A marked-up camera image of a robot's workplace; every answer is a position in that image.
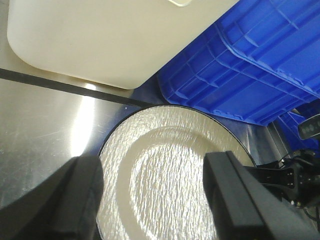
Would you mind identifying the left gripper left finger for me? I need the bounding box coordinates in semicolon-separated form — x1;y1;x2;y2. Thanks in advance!
0;155;104;240

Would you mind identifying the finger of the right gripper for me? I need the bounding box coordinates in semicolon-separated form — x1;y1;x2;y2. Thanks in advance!
244;166;294;187

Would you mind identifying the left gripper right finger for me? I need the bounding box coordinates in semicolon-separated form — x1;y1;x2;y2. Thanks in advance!
203;151;320;240

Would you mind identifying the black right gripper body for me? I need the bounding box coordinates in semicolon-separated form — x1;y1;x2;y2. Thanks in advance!
279;149;320;208

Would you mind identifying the beige plate black rim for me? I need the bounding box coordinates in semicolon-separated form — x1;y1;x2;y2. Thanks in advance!
97;105;254;240

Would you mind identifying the right blue plastic crate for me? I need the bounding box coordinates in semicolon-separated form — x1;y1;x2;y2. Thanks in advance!
157;0;320;126

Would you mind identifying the cream plastic bin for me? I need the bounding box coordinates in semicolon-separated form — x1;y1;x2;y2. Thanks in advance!
7;0;235;90

